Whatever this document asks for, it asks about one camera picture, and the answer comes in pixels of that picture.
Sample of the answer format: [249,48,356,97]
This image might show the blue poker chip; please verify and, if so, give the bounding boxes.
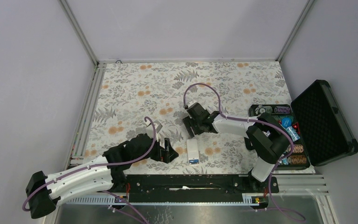
[281,117,292,128]

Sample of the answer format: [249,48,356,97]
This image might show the floral patterned table mat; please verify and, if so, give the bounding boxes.
[76,62,292,175]

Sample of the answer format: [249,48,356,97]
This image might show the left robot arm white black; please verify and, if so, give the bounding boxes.
[23,134,179,219]

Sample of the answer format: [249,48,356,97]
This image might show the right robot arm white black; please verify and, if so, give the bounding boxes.
[182,103,293,192]

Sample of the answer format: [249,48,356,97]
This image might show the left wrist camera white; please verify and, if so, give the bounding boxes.
[146,121,163,141]

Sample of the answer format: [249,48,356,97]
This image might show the black poker chip case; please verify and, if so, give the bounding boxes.
[248,80,358,170]

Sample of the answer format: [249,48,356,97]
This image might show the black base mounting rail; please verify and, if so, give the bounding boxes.
[109,175,279,203]

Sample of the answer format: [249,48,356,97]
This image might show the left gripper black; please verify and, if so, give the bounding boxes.
[132,133,178,163]

